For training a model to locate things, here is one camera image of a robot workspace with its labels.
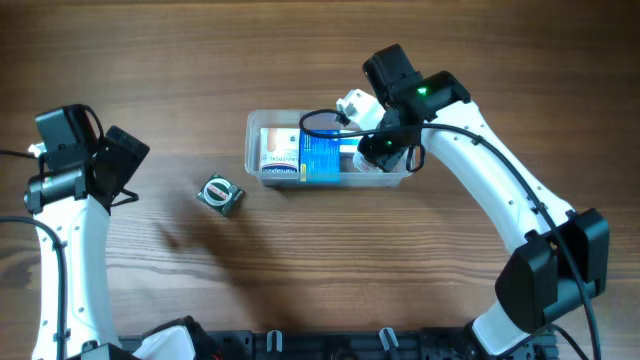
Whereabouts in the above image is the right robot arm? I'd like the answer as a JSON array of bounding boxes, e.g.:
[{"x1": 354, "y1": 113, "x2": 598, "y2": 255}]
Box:
[{"x1": 359, "y1": 63, "x2": 610, "y2": 359}]

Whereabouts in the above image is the clear plastic container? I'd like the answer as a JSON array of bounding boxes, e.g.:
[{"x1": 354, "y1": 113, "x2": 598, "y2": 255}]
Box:
[{"x1": 245, "y1": 110, "x2": 410, "y2": 187}]

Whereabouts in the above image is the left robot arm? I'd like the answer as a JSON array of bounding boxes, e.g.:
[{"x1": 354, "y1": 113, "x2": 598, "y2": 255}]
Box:
[{"x1": 25, "y1": 126, "x2": 196, "y2": 359}]

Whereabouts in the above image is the blue yellow VapoDrops box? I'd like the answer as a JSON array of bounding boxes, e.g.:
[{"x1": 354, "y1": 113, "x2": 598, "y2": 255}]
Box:
[{"x1": 299, "y1": 132, "x2": 340, "y2": 184}]

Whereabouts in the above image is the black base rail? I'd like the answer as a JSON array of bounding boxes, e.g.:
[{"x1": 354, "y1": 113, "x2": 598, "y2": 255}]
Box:
[{"x1": 119, "y1": 327, "x2": 559, "y2": 360}]

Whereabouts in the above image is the white green small box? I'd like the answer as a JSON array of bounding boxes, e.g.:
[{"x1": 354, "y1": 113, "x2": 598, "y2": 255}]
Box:
[{"x1": 339, "y1": 137, "x2": 361, "y2": 155}]

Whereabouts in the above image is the Hansaplast plaster box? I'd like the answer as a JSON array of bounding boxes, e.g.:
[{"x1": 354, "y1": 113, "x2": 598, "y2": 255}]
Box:
[{"x1": 259, "y1": 128, "x2": 300, "y2": 173}]

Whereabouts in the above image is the dark green round-logo box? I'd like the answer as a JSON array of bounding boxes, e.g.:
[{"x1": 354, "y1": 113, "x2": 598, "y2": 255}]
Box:
[{"x1": 196, "y1": 173, "x2": 245, "y2": 217}]

